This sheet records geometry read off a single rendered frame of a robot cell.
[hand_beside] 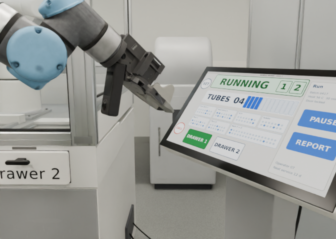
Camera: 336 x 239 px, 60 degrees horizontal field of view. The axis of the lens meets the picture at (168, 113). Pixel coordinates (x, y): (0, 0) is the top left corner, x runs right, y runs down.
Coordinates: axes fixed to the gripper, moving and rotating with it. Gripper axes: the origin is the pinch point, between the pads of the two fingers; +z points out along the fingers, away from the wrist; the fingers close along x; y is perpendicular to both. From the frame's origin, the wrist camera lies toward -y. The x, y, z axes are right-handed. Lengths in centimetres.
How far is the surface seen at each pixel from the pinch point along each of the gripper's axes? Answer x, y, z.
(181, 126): 8.5, 2.6, 14.7
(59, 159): 34.3, -25.4, -0.5
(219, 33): 235, 209, 176
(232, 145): -12.1, 1.4, 14.7
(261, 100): -13.4, 15.3, 14.8
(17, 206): 46, -46, 2
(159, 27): 283, 171, 118
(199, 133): 0.2, 1.8, 14.7
